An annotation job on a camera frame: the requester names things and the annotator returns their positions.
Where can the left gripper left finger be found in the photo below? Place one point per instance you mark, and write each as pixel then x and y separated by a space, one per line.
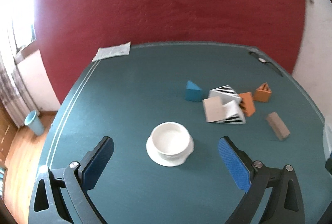
pixel 47 204

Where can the white black striped triangle block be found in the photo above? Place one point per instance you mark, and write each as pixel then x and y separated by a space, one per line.
pixel 226 93

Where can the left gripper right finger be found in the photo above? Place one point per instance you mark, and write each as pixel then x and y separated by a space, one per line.
pixel 285 204

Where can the orange rectangular block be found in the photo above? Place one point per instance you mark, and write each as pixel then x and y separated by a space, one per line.
pixel 247 104

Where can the beige wooden block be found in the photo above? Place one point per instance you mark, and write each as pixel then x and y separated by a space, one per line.
pixel 278 126

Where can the beige triangular block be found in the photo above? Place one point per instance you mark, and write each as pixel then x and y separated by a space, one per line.
pixel 213 109

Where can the white ceramic bowl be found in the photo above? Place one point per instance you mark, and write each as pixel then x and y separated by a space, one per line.
pixel 169 144

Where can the white paper leaflet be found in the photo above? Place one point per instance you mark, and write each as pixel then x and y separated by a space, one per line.
pixel 114 51

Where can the white striped prism block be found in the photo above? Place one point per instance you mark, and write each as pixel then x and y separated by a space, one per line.
pixel 233 114

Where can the red quilted bedspread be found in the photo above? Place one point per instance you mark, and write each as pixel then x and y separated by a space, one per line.
pixel 69 32

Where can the green table mat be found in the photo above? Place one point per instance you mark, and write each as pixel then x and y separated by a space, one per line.
pixel 126 97

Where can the light blue waste bin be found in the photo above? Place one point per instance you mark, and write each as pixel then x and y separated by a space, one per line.
pixel 34 123

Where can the black wristwatch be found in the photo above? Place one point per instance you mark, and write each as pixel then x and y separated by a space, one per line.
pixel 266 62

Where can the patterned curtain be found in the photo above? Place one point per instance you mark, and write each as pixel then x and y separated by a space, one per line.
pixel 14 94

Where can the orange black striped triangle block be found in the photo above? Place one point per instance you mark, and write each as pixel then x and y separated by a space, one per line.
pixel 263 93

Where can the blue triangular block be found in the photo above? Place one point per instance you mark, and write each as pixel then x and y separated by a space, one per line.
pixel 193 92

